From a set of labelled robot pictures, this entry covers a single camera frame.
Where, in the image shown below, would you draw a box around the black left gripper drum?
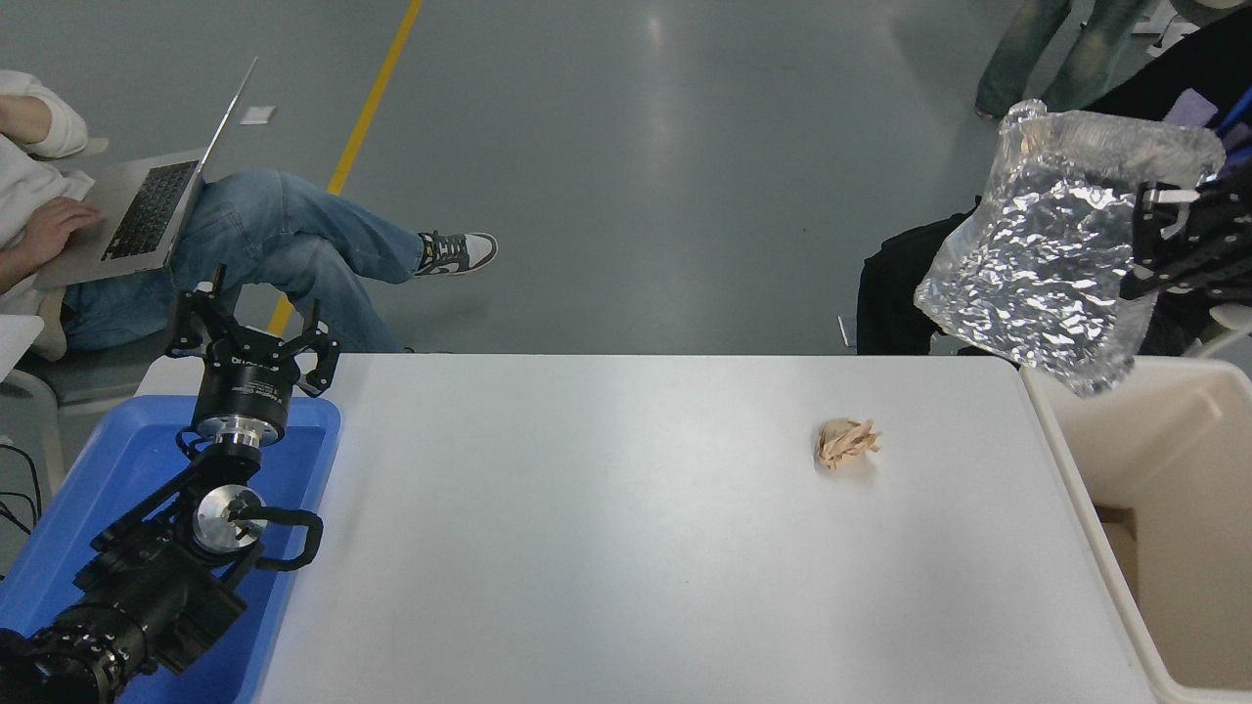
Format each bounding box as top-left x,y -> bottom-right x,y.
193,334 -> 300,426

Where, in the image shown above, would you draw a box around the laptop person's hand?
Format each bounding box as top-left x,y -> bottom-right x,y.
20,194 -> 101,265

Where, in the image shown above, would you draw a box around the white chair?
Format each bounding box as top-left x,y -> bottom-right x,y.
1195,301 -> 1252,359

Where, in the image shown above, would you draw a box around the person with laptop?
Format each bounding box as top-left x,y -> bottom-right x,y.
0,68 -> 499,358

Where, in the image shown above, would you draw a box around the grey chair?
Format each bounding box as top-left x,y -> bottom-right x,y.
0,332 -> 167,490

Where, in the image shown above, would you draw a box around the silver laptop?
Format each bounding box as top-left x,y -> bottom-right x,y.
32,56 -> 259,289

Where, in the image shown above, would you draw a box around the blue plastic tray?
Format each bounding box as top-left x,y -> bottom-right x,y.
0,394 -> 341,704

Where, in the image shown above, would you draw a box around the grey and white shoe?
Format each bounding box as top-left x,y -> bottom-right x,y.
416,231 -> 499,278

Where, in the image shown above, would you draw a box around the large pale bin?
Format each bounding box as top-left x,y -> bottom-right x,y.
1019,358 -> 1252,704

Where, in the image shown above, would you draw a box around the standing person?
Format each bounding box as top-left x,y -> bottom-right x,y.
975,0 -> 1155,120

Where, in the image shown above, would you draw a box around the person in black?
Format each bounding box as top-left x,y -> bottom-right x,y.
857,5 -> 1252,358

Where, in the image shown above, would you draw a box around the crumpled tan paper ball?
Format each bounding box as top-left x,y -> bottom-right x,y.
816,418 -> 883,471

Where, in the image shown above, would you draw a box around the black cables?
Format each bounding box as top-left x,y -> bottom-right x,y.
0,442 -> 42,537

